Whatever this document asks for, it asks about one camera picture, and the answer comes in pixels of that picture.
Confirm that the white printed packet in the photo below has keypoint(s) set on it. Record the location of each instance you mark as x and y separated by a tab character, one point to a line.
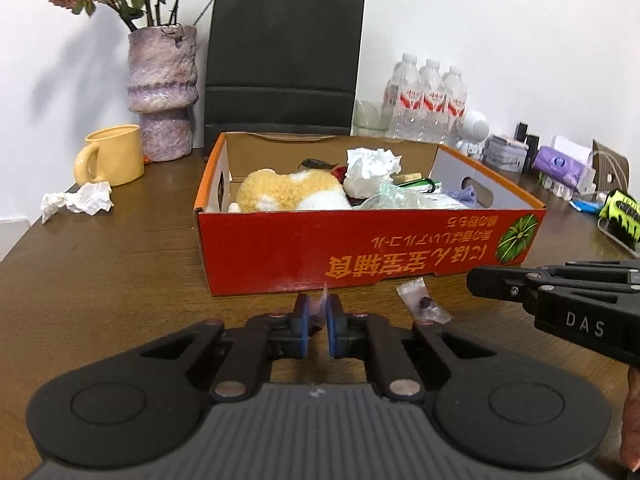
439	201

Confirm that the green carabiner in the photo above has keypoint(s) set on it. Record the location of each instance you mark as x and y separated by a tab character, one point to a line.
421	185

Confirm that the clear plastic bag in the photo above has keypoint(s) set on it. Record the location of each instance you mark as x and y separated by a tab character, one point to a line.
395	199

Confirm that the purple tissue pack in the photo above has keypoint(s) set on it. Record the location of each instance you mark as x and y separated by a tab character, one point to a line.
560	167

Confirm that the black paper bag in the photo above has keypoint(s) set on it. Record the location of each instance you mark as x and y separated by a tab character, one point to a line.
285	50

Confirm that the white carton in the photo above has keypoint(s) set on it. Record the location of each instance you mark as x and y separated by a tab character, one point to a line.
572	146

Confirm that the clear wrapper with dark candy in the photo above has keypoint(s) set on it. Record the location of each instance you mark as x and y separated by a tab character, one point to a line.
425	302

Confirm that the small clear wrapper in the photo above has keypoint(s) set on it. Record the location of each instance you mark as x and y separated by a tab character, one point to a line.
320	307

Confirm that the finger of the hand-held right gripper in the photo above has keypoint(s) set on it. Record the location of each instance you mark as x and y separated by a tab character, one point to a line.
500	282
605	264

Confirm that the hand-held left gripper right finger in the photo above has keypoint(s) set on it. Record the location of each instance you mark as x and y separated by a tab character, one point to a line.
334	327

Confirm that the small beige box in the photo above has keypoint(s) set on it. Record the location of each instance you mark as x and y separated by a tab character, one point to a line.
407	177

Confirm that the yellow white plush toy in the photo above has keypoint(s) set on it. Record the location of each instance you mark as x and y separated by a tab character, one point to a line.
285	190

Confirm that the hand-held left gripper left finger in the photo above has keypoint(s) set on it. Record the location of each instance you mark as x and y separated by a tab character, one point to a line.
301	325

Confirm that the clear water bottle red label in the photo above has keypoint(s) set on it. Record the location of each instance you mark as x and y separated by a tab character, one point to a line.
456	105
432	105
402	105

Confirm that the orange cardboard box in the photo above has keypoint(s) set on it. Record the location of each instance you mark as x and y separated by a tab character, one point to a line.
280	250

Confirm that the person's right hand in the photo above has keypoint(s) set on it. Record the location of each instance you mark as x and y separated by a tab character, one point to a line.
633	410

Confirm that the crumpled white tissue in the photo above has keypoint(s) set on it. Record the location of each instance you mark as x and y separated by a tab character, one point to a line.
370	170
80	200

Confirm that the purple cloth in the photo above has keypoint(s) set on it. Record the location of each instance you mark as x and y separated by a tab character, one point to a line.
465	196

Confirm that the yellow ceramic mug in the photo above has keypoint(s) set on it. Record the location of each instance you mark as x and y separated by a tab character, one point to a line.
112	155

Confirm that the clear drinking glass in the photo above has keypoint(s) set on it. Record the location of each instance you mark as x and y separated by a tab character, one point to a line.
367	119

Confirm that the green black patterned item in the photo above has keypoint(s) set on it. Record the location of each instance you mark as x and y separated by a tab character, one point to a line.
622	212

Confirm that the white robot figurine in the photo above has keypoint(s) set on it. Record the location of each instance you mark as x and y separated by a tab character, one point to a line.
472	132

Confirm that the mottled purple ceramic vase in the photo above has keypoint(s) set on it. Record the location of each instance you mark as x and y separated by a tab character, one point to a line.
160	85

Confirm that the small dark grey item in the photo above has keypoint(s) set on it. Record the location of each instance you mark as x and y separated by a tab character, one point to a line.
315	163

